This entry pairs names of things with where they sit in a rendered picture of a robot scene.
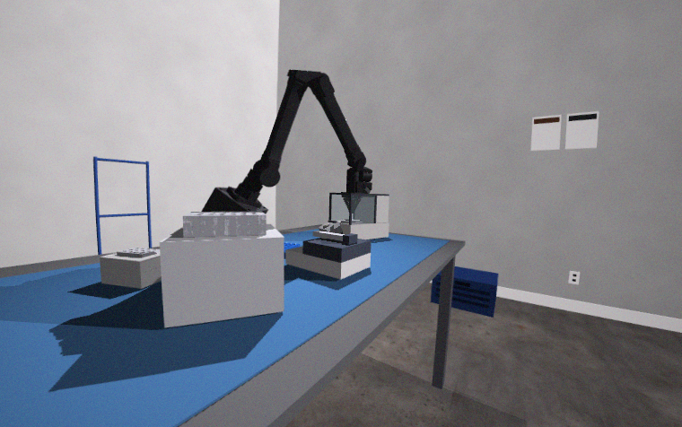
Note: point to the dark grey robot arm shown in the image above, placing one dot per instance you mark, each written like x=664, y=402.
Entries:
x=266, y=168

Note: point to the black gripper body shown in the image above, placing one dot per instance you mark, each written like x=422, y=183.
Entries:
x=351, y=187

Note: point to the blue tube rack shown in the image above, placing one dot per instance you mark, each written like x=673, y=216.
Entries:
x=290, y=245

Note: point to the blue bench mat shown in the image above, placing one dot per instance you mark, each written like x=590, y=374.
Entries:
x=75, y=352

